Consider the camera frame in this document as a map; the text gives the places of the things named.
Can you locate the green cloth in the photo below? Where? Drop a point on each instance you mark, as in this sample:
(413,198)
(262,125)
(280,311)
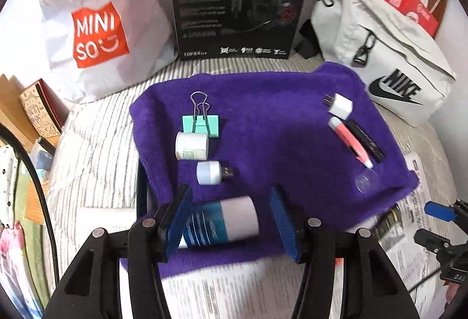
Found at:
(27,205)

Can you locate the clear plastic suction cup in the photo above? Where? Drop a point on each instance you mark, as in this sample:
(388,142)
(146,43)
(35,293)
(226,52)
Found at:
(366,183)

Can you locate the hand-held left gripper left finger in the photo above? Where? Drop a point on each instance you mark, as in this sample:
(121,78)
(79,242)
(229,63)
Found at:
(179,220)

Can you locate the white dotted cloth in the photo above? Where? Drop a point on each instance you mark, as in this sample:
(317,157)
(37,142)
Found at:
(7,165)

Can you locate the pink and white tube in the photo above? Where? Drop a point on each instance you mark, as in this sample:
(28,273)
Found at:
(347,138)

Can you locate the white waist bag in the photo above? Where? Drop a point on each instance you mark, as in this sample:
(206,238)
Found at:
(384,45)

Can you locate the patterned brown book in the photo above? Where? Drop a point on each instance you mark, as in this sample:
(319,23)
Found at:
(36,110)

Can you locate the striped bed sheet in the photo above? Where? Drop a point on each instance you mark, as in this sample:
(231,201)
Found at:
(95,143)

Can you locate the red paper bag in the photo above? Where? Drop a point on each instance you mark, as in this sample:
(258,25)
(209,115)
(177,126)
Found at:
(402,1)

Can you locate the white charger plug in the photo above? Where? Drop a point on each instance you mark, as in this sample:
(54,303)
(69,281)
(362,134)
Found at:
(342,106)

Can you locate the small white plug-in light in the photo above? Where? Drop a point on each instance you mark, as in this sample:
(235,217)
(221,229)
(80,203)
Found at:
(208,173)

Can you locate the wooden furniture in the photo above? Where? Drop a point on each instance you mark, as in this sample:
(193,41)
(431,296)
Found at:
(11,114)

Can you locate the newspaper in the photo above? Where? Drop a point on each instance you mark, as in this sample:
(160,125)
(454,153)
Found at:
(226,289)

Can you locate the small white jar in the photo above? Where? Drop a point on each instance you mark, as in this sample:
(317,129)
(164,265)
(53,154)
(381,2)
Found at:
(192,145)

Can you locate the purple towel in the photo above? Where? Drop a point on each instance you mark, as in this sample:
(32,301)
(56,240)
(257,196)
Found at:
(285,121)

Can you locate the green binder clip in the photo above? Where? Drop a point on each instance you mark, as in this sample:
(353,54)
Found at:
(204,127)

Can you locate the black stick with silver script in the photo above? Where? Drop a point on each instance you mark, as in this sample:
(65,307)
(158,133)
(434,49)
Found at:
(367,140)

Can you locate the brown and black bottle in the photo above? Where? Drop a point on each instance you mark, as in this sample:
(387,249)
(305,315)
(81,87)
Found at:
(393,222)

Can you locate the blue and white bottle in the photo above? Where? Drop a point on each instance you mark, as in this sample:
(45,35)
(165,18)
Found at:
(226,218)

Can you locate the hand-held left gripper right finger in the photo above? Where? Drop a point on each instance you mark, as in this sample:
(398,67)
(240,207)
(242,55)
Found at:
(285,227)

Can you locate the pink cloth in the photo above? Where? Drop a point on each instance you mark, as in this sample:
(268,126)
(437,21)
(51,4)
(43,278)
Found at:
(9,242)

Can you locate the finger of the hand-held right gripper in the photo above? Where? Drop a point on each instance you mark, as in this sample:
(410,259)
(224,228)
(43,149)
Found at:
(438,211)
(431,240)

